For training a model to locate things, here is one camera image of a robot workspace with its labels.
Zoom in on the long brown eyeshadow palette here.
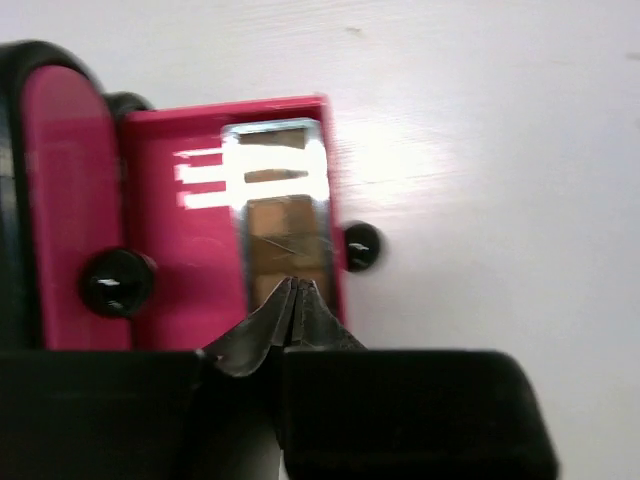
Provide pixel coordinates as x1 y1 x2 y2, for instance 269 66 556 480
221 118 339 311

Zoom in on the pink black makeup drawer organizer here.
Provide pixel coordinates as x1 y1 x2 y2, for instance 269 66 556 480
1 40 382 350

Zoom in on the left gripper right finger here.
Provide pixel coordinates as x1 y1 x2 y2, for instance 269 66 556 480
289 279 366 350

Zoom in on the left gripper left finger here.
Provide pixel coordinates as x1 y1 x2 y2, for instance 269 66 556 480
202 277 296 376

